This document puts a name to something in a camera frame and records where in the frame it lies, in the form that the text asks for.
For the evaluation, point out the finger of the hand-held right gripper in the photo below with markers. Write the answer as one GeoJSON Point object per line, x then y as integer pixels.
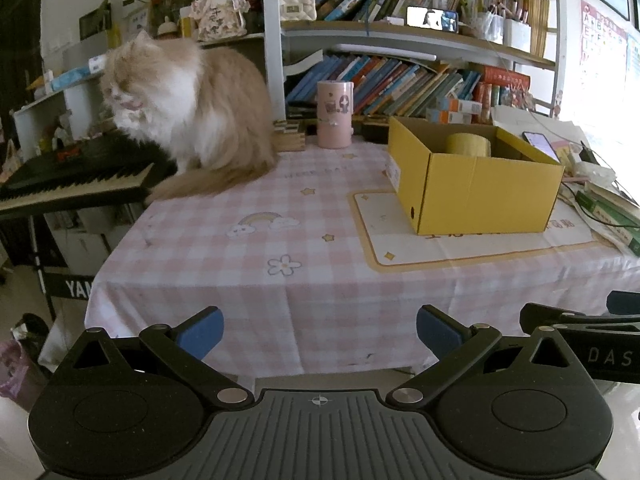
{"type": "Point", "coordinates": [590, 321]}
{"type": "Point", "coordinates": [625, 302]}

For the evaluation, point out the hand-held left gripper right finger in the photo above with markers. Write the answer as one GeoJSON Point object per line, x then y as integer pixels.
{"type": "Point", "coordinates": [440, 330]}

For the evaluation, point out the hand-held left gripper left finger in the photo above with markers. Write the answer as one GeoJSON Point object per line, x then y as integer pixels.
{"type": "Point", "coordinates": [202, 332]}

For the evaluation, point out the yellow cardboard box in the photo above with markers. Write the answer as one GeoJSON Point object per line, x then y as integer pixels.
{"type": "Point", "coordinates": [480, 195]}

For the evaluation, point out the yellow tape roll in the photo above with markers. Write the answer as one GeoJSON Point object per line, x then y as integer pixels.
{"type": "Point", "coordinates": [467, 145]}

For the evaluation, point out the green book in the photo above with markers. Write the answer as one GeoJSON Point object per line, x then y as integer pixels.
{"type": "Point", "coordinates": [615, 220]}

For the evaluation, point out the white orange-bordered desk mat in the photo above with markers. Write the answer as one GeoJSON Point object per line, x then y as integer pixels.
{"type": "Point", "coordinates": [400, 250]}

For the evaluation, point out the white plastic box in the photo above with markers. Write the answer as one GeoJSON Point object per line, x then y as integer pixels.
{"type": "Point", "coordinates": [592, 172]}

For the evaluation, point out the black keyboard stand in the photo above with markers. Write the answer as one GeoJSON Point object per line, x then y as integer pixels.
{"type": "Point", "coordinates": [60, 270]}

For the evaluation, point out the smartphone with lit screen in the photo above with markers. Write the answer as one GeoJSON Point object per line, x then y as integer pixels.
{"type": "Point", "coordinates": [541, 146]}

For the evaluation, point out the pink plastic bag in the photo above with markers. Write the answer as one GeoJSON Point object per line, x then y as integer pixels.
{"type": "Point", "coordinates": [17, 375]}

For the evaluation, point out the black piano keyboard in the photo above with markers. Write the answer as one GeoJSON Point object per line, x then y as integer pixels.
{"type": "Point", "coordinates": [75, 180]}

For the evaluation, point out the black box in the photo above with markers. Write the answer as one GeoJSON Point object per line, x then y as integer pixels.
{"type": "Point", "coordinates": [375, 132]}

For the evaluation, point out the checkered wooden box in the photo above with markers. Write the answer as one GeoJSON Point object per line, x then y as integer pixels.
{"type": "Point", "coordinates": [290, 137]}

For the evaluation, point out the orange white cartons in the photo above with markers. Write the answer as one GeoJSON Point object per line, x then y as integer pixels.
{"type": "Point", "coordinates": [452, 111]}

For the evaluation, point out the white paper calendar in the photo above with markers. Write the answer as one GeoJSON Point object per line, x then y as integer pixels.
{"type": "Point", "coordinates": [510, 115]}

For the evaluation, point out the fluffy orange white cat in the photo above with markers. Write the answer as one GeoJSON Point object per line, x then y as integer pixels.
{"type": "Point", "coordinates": [210, 110]}

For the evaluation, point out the pink cylindrical tin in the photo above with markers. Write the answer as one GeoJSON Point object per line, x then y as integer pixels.
{"type": "Point", "coordinates": [335, 115]}

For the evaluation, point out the red book box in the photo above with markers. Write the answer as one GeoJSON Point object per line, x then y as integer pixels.
{"type": "Point", "coordinates": [505, 85]}

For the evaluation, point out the row of leaning books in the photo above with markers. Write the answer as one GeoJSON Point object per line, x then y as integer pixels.
{"type": "Point", "coordinates": [385, 85]}

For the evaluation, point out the white storage containers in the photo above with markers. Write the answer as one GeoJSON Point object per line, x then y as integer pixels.
{"type": "Point", "coordinates": [517, 35]}

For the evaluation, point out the white bookshelf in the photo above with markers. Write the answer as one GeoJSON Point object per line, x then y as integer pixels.
{"type": "Point", "coordinates": [272, 35]}

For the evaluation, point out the lit screen device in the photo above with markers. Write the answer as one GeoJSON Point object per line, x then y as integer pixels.
{"type": "Point", "coordinates": [432, 19]}

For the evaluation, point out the wall poster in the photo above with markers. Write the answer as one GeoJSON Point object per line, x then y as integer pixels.
{"type": "Point", "coordinates": [602, 45]}

